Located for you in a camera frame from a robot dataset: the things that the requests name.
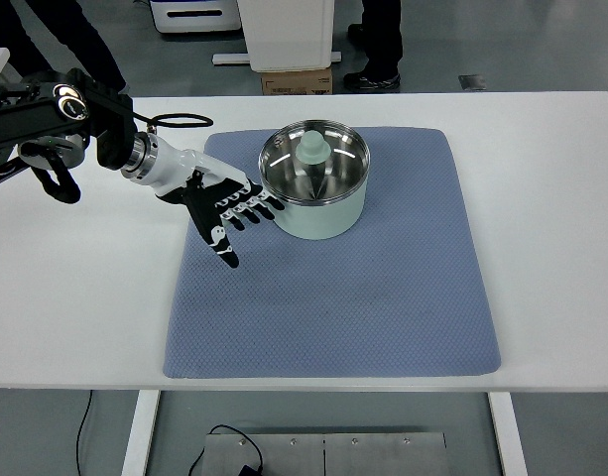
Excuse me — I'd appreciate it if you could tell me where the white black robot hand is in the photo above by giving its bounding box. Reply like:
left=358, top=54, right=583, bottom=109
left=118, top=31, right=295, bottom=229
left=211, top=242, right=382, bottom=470
left=119, top=134, right=287, bottom=270

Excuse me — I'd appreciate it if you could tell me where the green pot with handle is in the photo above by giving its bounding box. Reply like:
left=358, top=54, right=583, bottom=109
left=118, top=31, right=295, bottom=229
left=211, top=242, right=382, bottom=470
left=258, top=118, right=372, bottom=241

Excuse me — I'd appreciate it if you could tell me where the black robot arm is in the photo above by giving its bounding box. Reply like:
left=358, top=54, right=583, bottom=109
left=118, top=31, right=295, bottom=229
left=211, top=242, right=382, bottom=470
left=0, top=68, right=285, bottom=268

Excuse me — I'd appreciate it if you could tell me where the glass lid green knob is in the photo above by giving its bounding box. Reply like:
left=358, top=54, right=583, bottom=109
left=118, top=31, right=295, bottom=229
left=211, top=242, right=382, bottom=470
left=258, top=120, right=370, bottom=206

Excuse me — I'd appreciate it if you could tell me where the cardboard box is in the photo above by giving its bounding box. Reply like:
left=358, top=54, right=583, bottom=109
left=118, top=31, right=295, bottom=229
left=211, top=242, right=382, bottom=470
left=261, top=68, right=333, bottom=95

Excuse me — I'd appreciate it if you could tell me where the white cabinet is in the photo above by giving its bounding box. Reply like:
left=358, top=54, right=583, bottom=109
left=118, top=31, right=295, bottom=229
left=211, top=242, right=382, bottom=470
left=212, top=0, right=342, bottom=72

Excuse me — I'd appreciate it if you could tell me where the blue quilted mat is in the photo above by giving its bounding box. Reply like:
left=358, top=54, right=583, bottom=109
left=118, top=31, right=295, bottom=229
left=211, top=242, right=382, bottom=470
left=164, top=127, right=501, bottom=379

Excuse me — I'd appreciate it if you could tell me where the white machine with slot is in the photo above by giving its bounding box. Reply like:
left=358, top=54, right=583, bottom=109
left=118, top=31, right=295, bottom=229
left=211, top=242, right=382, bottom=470
left=149, top=0, right=241, bottom=34

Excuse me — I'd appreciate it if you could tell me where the person in dark trousers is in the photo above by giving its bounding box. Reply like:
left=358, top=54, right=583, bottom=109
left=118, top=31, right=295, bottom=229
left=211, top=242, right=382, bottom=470
left=0, top=1, right=129, bottom=93

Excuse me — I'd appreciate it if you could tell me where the grey floor socket plate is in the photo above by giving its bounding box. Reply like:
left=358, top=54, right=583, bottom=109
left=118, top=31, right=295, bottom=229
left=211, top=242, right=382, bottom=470
left=458, top=74, right=487, bottom=91

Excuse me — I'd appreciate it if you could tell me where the white table leg left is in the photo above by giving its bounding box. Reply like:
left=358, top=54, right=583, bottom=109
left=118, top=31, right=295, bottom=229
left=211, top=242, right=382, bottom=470
left=121, top=390, right=161, bottom=476

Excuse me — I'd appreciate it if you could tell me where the white table leg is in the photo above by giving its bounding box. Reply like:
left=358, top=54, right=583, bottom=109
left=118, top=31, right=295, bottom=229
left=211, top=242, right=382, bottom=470
left=121, top=390, right=161, bottom=476
left=488, top=392, right=529, bottom=476

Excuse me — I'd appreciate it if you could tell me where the white table leg right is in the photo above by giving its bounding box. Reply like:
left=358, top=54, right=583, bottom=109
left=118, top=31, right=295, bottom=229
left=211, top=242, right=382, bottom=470
left=488, top=392, right=529, bottom=476

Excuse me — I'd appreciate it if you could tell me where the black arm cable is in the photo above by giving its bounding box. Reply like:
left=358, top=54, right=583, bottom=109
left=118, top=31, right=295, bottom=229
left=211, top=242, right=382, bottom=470
left=15, top=112, right=214, bottom=204

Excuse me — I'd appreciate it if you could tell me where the black power cable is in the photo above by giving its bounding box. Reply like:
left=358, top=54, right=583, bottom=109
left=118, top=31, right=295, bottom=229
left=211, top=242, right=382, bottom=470
left=74, top=390, right=266, bottom=476

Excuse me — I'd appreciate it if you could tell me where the metal base plate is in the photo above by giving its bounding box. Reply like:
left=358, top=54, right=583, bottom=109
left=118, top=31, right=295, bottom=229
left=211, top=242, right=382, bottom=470
left=200, top=432, right=450, bottom=475

